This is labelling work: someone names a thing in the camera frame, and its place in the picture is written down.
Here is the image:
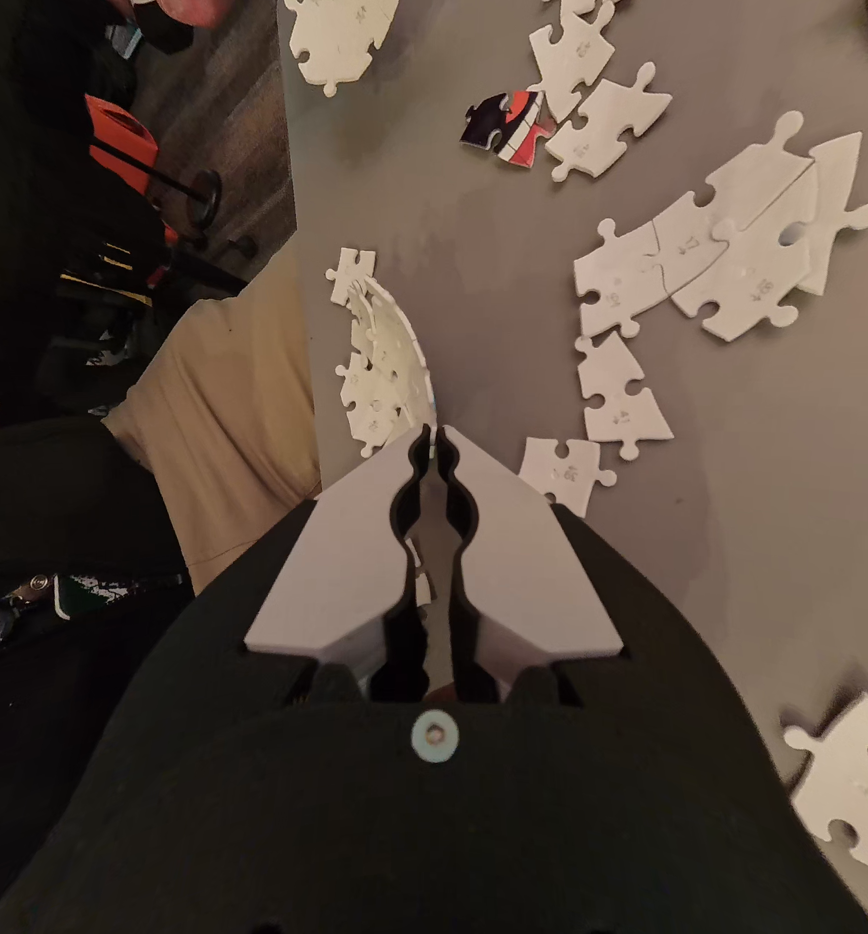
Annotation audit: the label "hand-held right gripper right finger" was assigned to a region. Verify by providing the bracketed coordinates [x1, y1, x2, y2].
[436, 425, 626, 703]

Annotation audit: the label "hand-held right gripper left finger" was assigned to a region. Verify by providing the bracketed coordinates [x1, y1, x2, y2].
[243, 423, 435, 703]

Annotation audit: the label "curved white puzzle ball section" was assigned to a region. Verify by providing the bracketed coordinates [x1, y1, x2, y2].
[324, 248, 436, 621]

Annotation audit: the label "white puzzle cluster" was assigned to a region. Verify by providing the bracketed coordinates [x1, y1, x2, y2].
[284, 0, 403, 97]

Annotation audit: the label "white puzzle piece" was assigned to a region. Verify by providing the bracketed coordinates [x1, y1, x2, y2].
[575, 332, 674, 461]
[518, 438, 618, 518]
[782, 692, 868, 885]
[547, 62, 674, 182]
[529, 0, 617, 122]

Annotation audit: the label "joined white puzzle pieces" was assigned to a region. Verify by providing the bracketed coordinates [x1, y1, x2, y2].
[573, 111, 868, 343]

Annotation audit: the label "red black printed puzzle piece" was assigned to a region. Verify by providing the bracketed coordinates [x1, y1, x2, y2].
[461, 89, 556, 170]

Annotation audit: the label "person's beige trouser leg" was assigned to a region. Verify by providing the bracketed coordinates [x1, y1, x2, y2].
[102, 248, 323, 593]

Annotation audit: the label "green white badge card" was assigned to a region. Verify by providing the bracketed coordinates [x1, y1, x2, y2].
[53, 574, 133, 622]

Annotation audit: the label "black rod with round base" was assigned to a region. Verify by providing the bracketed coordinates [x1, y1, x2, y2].
[89, 142, 224, 224]

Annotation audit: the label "orange object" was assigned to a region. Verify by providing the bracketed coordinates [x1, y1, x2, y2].
[84, 93, 163, 220]

